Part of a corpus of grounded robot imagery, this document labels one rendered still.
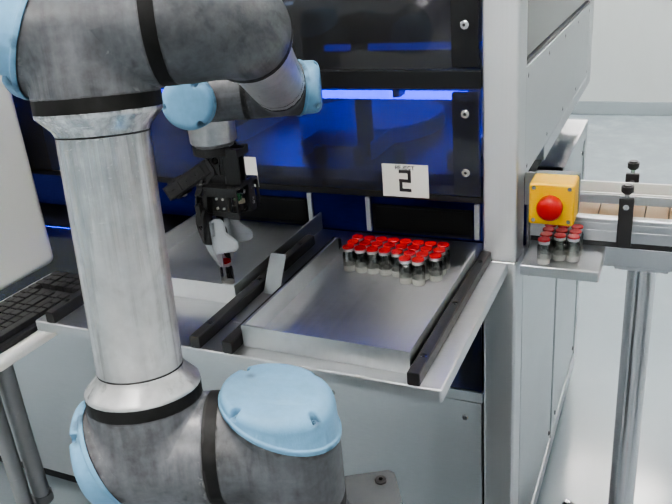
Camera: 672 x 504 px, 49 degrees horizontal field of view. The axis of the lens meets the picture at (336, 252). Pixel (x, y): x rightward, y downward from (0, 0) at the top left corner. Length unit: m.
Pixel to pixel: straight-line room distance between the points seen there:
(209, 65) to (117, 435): 0.36
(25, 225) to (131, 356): 1.00
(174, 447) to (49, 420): 1.47
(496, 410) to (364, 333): 0.45
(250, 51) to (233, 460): 0.38
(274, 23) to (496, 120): 0.61
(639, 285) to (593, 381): 1.19
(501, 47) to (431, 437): 0.78
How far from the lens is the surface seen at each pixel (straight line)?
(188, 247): 1.50
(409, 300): 1.19
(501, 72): 1.22
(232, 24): 0.66
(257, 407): 0.73
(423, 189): 1.31
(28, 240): 1.72
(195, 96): 1.04
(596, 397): 2.55
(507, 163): 1.25
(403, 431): 1.58
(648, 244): 1.39
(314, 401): 0.74
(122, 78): 0.68
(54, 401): 2.15
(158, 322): 0.73
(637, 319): 1.50
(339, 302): 1.20
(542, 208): 1.23
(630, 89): 5.91
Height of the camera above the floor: 1.44
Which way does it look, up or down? 24 degrees down
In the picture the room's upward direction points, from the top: 5 degrees counter-clockwise
